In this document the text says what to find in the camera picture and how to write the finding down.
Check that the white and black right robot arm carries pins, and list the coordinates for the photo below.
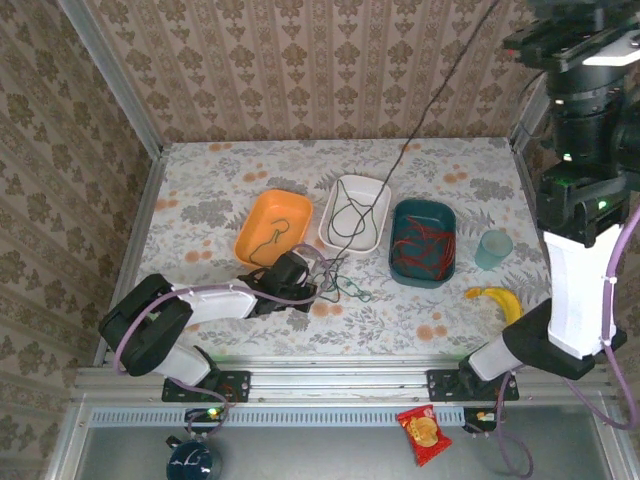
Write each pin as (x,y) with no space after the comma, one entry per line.
(575,290)

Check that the orange plastic tray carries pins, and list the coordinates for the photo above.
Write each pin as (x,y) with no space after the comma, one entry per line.
(287,207)

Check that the red snack packet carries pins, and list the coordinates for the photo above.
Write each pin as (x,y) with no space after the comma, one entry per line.
(425,432)

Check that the translucent teal plastic cup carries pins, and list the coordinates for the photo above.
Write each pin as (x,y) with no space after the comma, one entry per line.
(494,250)

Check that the small controller board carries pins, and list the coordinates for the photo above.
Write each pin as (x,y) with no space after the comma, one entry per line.
(202,414)
(477,416)

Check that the floral patterned tablecloth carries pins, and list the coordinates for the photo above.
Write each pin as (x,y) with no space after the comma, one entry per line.
(350,325)

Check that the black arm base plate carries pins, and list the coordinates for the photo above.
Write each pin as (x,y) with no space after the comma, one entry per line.
(235,387)
(442,385)

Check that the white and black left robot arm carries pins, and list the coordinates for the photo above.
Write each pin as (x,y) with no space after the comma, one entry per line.
(150,335)

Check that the dark blue round object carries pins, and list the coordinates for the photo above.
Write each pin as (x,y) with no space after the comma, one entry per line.
(192,462)

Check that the dark teal plastic tray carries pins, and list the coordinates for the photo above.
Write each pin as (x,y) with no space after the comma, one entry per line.
(425,209)

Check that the aluminium frame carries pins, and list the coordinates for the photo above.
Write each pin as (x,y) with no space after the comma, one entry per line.
(340,382)

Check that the yellow banana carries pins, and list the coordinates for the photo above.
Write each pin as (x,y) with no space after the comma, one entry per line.
(502,299)

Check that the white plastic tray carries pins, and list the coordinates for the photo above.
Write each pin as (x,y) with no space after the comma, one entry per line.
(372,192)

